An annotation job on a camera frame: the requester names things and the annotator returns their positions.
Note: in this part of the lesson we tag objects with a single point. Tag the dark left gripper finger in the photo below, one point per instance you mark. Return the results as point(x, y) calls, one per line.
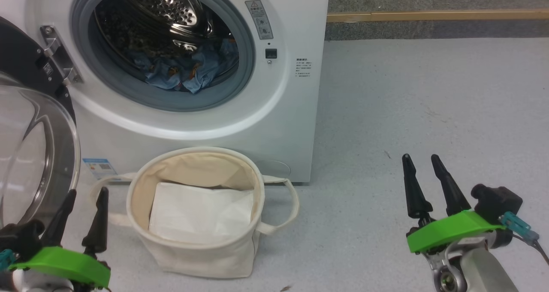
point(98, 227)
point(60, 223)

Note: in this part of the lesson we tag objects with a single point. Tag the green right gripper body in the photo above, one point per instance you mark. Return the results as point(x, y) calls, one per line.
point(450, 232)

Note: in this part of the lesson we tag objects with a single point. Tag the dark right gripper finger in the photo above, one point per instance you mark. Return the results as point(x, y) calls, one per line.
point(452, 193)
point(416, 193)

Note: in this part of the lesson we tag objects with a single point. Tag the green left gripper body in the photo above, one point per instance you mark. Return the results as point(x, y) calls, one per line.
point(64, 264)

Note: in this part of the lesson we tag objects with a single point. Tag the black round glass washer door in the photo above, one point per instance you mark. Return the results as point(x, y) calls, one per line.
point(25, 60)

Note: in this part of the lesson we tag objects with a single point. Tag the blue garment with orange print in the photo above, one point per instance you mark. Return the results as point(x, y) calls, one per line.
point(171, 74)
point(227, 54)

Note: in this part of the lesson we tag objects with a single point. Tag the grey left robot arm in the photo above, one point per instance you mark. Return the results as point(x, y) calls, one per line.
point(34, 284)

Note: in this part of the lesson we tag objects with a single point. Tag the cream canvas laundry basket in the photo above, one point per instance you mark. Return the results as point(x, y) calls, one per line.
point(201, 262)

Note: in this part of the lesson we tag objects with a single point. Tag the white front-load washing machine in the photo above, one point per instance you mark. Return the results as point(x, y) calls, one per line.
point(291, 112)

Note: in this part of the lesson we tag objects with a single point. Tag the metal door hinge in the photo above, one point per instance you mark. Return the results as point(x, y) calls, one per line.
point(60, 56)

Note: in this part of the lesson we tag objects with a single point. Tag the black door latch slot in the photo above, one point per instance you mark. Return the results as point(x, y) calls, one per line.
point(271, 53)

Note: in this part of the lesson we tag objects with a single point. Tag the grey rubber door gasket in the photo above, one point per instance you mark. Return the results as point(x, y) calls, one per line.
point(248, 64)

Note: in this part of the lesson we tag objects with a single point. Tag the stainless steel washer drum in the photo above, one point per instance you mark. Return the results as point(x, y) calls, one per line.
point(171, 9)

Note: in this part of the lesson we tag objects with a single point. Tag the blue energy label sticker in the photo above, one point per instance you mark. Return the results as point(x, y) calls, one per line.
point(99, 167)

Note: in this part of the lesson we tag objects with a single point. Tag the white folded cloth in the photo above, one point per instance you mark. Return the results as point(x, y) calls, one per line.
point(197, 215)

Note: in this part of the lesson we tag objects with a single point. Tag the round white filter cover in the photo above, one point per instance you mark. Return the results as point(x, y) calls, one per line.
point(276, 168)

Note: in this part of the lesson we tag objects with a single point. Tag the small black text label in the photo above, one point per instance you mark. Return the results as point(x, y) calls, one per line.
point(303, 68)

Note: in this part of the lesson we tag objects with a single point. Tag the grey warning sticker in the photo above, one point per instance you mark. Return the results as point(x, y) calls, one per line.
point(259, 22)

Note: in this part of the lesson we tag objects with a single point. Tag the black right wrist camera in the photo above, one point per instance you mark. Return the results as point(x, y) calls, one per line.
point(497, 202)

